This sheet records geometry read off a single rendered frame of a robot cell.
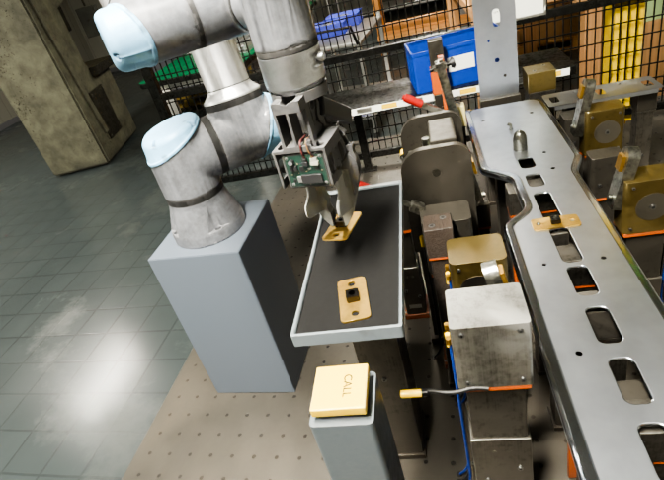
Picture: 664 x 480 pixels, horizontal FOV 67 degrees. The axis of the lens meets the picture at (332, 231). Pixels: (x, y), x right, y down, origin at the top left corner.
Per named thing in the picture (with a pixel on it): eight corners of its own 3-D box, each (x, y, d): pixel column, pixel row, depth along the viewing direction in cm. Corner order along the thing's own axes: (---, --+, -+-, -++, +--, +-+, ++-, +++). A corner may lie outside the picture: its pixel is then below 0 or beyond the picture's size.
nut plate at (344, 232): (346, 240, 70) (345, 232, 70) (321, 241, 72) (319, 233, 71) (362, 212, 77) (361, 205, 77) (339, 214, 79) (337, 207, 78)
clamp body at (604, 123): (629, 227, 137) (640, 105, 119) (583, 233, 139) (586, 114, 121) (621, 214, 142) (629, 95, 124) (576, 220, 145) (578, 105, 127)
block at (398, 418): (426, 458, 95) (383, 270, 72) (383, 459, 96) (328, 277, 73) (424, 413, 103) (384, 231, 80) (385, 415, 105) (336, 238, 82)
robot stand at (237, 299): (216, 393, 121) (146, 260, 100) (244, 333, 137) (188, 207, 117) (295, 392, 115) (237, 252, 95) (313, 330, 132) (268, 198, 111)
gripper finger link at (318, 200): (304, 243, 71) (290, 186, 66) (317, 219, 76) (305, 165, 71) (325, 243, 70) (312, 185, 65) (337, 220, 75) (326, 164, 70)
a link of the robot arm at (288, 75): (271, 45, 64) (331, 35, 61) (282, 81, 66) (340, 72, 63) (246, 64, 58) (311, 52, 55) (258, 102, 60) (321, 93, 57)
